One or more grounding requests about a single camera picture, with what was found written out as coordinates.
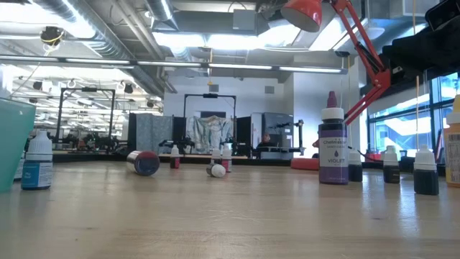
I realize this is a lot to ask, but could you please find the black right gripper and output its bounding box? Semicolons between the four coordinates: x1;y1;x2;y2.
381;22;460;73

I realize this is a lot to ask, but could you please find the large yellow food coloring bottle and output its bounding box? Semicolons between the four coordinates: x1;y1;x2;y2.
443;94;460;188

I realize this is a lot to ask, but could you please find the small dark green dropper bottle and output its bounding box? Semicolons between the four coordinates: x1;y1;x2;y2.
413;144;440;196

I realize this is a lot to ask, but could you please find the small pink dropper bottle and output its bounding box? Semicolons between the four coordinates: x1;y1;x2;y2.
221;142;233;173

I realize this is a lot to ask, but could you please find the small red dropper bottle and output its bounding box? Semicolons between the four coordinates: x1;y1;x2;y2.
170;144;181;170

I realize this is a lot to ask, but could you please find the large red food coloring bottle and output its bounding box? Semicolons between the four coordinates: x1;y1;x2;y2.
126;150;161;177

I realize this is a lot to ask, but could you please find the small blue dropper bottle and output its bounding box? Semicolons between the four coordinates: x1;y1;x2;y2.
20;129;54;191

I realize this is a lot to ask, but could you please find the large violet food coloring bottle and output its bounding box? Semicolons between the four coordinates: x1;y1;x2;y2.
318;91;349;186

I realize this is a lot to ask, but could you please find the red desk lamp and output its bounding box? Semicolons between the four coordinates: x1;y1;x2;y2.
280;0;392;171

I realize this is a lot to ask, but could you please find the grey metal cabinet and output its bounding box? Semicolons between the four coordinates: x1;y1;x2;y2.
261;112;295;160

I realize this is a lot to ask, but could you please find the person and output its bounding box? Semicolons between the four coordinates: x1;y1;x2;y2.
257;132;276;150

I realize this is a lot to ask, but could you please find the grey ceiling box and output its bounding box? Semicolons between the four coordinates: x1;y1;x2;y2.
232;9;257;32

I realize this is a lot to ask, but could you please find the grey draped cloth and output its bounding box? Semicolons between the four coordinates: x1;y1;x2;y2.
185;114;235;155

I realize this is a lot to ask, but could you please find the long overhead light bar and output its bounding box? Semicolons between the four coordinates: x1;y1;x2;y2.
0;53;349;76

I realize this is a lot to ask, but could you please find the grey partition panel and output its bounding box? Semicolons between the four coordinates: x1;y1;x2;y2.
128;112;174;156

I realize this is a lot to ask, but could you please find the black ceiling-mounted device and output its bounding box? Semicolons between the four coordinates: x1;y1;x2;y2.
39;25;66;47

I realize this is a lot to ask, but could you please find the teal translucent plastic bin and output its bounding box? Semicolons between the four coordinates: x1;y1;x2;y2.
0;96;37;193

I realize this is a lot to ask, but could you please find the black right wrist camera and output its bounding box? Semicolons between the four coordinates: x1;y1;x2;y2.
425;0;460;32

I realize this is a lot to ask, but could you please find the black gantry frame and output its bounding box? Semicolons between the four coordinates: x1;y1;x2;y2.
55;86;116;145
183;93;237;152

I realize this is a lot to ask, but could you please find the silver ventilation duct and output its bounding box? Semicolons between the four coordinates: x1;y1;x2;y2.
34;0;167;99

